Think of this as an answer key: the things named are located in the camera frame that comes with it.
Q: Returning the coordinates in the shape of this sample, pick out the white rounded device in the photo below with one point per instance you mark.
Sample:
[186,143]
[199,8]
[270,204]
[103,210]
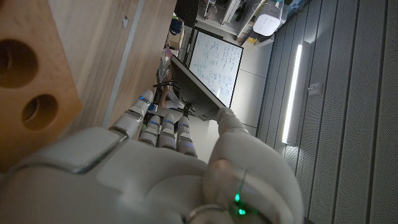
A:
[266,23]

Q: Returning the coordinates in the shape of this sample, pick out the white shelf unit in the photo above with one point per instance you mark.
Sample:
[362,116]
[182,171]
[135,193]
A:
[230,12]

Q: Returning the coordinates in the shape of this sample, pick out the dark blue mug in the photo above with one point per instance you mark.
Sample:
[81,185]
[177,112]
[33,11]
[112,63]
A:
[176,26]

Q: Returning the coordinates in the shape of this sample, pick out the black computer monitor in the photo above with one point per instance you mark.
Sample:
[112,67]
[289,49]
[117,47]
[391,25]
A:
[192,90]

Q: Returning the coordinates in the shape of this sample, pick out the wooden block with holes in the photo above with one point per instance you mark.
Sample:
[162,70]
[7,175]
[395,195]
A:
[53,68]

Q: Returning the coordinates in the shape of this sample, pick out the seated person grey shirt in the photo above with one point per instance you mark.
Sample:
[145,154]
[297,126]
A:
[172,102]

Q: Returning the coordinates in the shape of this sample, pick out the light wooden box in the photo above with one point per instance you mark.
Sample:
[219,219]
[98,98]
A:
[176,41]

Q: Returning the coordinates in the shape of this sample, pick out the long ceiling light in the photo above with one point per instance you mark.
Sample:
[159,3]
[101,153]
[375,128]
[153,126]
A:
[292,93]

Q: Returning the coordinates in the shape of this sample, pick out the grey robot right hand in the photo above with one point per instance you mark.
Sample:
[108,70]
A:
[140,180]

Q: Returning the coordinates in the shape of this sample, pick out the whiteboard with black frame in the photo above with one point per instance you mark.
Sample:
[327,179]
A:
[217,62]

